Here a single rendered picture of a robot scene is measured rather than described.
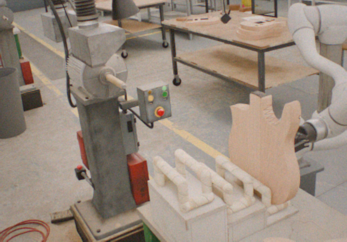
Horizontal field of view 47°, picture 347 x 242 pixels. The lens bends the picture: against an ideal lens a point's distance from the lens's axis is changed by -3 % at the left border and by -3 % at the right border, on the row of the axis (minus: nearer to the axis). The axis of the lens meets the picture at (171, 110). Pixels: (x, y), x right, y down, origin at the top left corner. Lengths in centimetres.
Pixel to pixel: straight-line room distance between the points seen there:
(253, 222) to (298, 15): 99
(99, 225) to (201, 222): 142
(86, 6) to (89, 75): 38
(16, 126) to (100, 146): 256
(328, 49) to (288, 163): 84
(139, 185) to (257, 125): 137
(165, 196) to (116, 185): 126
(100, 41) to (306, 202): 106
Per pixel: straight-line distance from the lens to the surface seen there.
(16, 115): 485
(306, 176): 222
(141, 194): 267
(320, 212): 156
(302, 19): 194
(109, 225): 260
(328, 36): 201
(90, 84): 212
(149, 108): 227
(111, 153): 247
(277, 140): 135
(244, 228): 140
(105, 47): 179
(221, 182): 134
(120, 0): 191
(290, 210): 153
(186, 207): 124
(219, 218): 130
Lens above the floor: 186
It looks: 22 degrees down
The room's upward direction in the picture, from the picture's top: 6 degrees counter-clockwise
